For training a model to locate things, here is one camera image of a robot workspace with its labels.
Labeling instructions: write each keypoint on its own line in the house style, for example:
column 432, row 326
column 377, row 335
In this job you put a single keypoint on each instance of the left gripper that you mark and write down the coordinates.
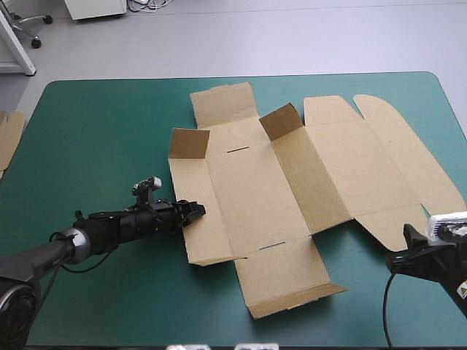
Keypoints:
column 166, row 217

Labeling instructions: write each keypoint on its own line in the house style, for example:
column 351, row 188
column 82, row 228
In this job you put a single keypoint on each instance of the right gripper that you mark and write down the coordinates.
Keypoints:
column 419, row 260

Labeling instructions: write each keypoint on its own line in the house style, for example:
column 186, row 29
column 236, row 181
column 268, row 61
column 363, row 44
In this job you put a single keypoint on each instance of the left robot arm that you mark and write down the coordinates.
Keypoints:
column 98, row 229

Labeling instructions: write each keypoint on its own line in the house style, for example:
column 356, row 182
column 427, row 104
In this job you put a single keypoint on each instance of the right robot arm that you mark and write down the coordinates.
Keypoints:
column 456, row 270

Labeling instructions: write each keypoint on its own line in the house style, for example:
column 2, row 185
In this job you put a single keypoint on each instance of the brown cardboard box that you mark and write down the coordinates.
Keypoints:
column 262, row 189

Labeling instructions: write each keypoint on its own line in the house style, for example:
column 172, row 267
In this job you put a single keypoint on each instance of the brown cardboard sheet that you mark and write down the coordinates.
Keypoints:
column 9, row 140

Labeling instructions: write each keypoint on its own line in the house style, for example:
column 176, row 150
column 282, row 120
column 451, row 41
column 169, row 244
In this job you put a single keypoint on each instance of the grey office chair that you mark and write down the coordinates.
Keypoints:
column 27, row 23

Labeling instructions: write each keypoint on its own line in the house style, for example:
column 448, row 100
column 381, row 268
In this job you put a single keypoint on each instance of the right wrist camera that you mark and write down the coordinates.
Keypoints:
column 447, row 224

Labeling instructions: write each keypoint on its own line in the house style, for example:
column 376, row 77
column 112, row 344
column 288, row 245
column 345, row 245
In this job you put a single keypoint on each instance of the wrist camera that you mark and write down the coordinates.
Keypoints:
column 147, row 183
column 447, row 224

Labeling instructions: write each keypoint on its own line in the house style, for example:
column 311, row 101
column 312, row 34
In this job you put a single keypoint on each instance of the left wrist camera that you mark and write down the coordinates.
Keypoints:
column 147, row 183

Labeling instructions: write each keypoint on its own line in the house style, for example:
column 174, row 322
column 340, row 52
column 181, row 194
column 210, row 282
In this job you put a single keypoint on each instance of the white table frame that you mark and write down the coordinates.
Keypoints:
column 20, row 51

